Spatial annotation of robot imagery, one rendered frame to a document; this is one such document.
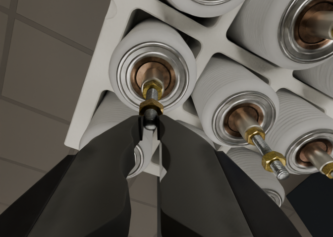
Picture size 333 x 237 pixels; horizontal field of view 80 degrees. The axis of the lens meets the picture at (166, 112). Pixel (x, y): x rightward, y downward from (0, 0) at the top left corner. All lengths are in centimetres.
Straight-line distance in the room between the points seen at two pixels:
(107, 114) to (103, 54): 8
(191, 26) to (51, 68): 35
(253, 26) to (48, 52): 41
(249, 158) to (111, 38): 29
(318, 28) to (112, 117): 23
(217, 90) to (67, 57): 36
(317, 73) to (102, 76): 29
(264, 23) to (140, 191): 60
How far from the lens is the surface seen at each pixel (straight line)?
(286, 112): 33
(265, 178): 35
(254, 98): 24
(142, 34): 21
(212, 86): 25
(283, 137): 31
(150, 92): 17
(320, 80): 34
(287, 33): 24
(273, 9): 23
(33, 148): 67
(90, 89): 31
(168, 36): 21
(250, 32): 27
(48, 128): 61
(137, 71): 21
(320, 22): 23
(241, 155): 38
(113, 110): 28
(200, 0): 20
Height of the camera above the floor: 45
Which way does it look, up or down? 61 degrees down
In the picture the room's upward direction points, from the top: 175 degrees clockwise
